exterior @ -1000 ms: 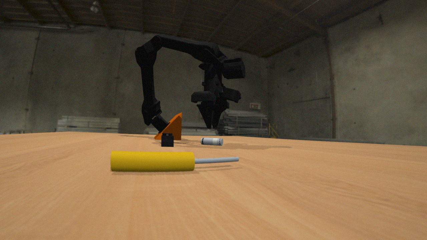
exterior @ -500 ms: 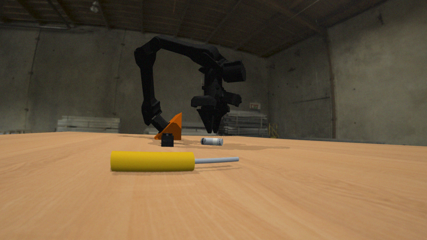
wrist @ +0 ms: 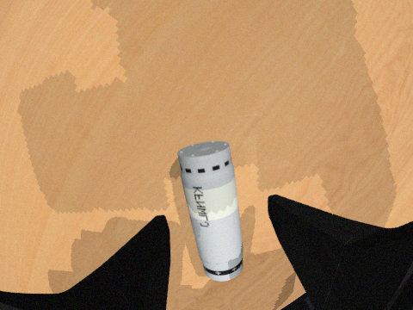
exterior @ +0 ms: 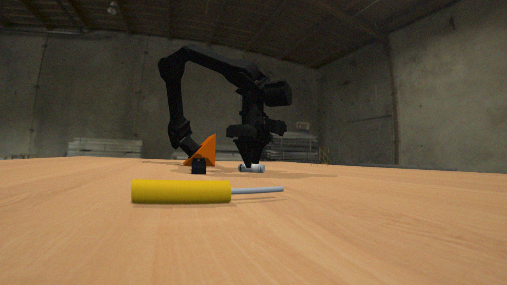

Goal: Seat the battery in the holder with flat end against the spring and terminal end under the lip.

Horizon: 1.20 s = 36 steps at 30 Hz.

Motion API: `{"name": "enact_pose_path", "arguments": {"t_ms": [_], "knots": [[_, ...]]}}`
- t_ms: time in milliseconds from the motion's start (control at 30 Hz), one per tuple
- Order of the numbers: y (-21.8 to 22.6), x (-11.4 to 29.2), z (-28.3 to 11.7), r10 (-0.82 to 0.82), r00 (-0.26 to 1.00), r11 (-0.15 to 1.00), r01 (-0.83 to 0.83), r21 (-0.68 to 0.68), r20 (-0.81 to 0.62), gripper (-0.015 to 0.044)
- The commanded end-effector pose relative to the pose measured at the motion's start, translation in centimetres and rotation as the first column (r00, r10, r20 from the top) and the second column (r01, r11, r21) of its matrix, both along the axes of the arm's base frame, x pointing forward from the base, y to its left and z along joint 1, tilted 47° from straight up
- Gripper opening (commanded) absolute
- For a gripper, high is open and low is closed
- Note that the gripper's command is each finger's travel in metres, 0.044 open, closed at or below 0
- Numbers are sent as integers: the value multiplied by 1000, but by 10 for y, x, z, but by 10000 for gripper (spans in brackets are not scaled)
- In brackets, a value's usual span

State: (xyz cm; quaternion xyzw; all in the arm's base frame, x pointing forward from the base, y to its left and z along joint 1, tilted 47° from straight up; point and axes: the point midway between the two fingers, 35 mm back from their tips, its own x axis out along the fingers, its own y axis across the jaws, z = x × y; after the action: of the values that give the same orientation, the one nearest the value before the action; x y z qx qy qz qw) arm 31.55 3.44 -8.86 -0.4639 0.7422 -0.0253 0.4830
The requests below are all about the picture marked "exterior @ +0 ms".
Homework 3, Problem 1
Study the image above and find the grey cylindrical battery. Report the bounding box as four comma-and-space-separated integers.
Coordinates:
238, 163, 265, 173

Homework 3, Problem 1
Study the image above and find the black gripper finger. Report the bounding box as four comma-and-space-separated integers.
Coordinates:
233, 139, 259, 168
252, 142, 269, 164

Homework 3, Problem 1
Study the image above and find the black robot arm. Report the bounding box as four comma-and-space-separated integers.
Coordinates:
158, 44, 292, 158

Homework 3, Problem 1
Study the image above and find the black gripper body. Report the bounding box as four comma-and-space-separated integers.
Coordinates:
226, 106, 273, 142

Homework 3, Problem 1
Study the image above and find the yellow-handled screwdriver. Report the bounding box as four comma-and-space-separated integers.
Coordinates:
131, 179, 284, 204

